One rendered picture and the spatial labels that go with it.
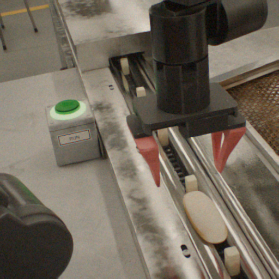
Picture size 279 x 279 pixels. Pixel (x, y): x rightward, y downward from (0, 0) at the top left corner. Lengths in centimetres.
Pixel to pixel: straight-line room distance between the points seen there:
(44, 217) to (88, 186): 31
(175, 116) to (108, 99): 38
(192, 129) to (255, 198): 20
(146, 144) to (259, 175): 25
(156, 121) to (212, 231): 15
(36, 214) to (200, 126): 19
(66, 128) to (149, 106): 25
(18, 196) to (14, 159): 38
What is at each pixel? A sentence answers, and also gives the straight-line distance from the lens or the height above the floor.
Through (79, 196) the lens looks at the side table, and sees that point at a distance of 76.
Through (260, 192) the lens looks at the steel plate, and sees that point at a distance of 73.
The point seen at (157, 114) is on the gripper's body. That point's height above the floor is 100.
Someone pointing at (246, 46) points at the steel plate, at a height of 82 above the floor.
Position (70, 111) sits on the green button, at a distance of 80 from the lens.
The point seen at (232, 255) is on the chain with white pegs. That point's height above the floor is 87.
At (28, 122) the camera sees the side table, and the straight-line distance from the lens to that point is 98.
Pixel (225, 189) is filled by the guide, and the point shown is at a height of 86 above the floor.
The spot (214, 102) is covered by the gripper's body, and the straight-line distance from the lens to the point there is 57.
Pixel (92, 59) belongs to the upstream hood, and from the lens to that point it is 103.
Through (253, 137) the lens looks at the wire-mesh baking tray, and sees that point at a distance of 71.
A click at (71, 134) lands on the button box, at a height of 87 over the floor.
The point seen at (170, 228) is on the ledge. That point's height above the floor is 86.
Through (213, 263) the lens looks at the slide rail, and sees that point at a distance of 59.
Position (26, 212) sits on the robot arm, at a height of 99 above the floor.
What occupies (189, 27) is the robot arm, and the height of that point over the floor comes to 109.
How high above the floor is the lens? 127
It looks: 32 degrees down
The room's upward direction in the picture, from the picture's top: 8 degrees counter-clockwise
